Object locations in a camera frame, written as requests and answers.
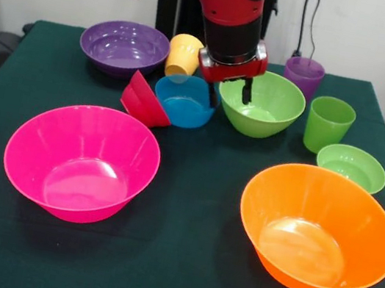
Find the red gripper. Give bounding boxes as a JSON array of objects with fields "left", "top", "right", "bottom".
[{"left": 189, "top": 40, "right": 271, "bottom": 118}]

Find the medium green bowl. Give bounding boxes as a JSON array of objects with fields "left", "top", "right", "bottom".
[{"left": 211, "top": 63, "right": 312, "bottom": 146}]

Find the small blue bowl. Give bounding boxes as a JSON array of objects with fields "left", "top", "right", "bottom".
[{"left": 149, "top": 69, "right": 220, "bottom": 134}]

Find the yellow cup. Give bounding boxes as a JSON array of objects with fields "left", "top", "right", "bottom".
[{"left": 163, "top": 31, "right": 207, "bottom": 82}]

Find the small red bowl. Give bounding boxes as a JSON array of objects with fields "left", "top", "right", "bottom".
[{"left": 116, "top": 68, "right": 180, "bottom": 132}]

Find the large pink bowl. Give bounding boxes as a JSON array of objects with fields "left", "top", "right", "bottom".
[{"left": 0, "top": 91, "right": 169, "bottom": 237}]

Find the purple cup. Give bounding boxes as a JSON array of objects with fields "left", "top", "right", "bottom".
[{"left": 279, "top": 54, "right": 328, "bottom": 107}]

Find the black robot column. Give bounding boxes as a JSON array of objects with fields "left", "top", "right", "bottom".
[{"left": 150, "top": 0, "right": 281, "bottom": 63}]

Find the green cup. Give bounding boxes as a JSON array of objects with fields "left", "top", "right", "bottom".
[{"left": 301, "top": 93, "right": 359, "bottom": 160}]

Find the purple bowl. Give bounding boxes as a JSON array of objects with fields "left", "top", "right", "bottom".
[{"left": 74, "top": 12, "right": 175, "bottom": 86}]

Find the small green bowl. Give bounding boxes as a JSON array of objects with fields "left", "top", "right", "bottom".
[{"left": 312, "top": 139, "right": 385, "bottom": 197}]

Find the large orange bowl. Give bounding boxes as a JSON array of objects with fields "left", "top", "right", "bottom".
[{"left": 226, "top": 153, "right": 385, "bottom": 288}]

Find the dark green tablecloth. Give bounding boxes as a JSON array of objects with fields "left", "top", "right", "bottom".
[{"left": 0, "top": 12, "right": 385, "bottom": 288}]

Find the black wall cable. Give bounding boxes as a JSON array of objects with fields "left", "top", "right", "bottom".
[
  {"left": 295, "top": 0, "right": 312, "bottom": 54},
  {"left": 304, "top": 0, "right": 325, "bottom": 62}
]

